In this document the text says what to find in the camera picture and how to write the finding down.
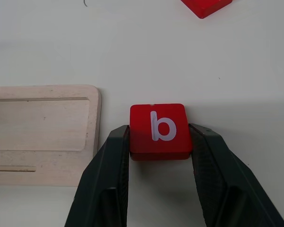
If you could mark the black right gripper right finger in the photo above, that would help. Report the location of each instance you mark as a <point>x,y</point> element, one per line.
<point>222,179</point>

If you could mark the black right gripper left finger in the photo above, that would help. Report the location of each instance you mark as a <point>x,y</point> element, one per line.
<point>101,179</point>

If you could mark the red letter block b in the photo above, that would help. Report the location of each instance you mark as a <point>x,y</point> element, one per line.
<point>142,132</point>

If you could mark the red letter block o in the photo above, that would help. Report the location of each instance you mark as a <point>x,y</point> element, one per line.
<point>203,7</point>

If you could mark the light wooden letter tray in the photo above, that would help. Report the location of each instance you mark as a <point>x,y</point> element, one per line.
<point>42,127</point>

